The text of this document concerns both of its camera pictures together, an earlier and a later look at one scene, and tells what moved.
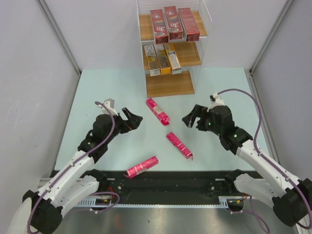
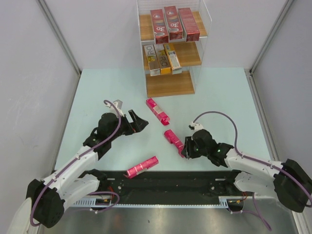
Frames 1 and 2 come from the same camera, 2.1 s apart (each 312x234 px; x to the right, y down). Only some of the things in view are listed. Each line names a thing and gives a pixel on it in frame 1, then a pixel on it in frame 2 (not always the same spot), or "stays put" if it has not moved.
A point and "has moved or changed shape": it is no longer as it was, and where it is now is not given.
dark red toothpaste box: x=189 y=25 stays put
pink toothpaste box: x=180 y=146 has moved or changed shape
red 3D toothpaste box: x=160 y=26 stays put
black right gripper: x=198 y=111 → x=187 y=150
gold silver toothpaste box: x=162 y=59 stays put
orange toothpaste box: x=172 y=56 stays put
